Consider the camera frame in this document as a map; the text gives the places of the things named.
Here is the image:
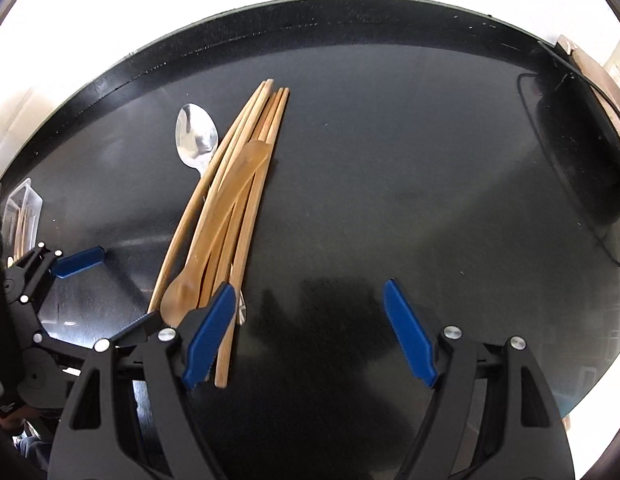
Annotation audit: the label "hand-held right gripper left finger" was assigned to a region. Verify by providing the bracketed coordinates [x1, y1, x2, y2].
[48, 282, 237, 480]

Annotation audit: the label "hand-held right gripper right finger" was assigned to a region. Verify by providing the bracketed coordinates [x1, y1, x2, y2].
[383, 280, 576, 480]

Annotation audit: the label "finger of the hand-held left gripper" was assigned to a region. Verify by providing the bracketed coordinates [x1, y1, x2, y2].
[32, 310, 161, 361]
[4, 241, 106, 311]

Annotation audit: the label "brown wooden spoon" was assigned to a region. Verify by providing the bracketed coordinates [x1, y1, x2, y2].
[161, 141, 269, 327]

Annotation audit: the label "clear plastic container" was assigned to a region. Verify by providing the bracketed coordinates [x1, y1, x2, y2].
[0, 177, 44, 266]

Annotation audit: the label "large silver spoon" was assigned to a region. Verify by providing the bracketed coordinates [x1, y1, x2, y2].
[175, 103, 248, 323]

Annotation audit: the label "pile of wooden chopsticks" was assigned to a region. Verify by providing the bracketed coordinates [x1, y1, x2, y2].
[147, 78, 291, 388]

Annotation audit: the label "person's trousers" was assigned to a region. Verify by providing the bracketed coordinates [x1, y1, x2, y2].
[12, 432, 55, 473]

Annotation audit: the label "black round pan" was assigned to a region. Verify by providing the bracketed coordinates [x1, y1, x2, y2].
[535, 42, 620, 233]

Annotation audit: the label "black cable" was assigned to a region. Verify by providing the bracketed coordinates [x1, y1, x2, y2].
[537, 40, 620, 126]

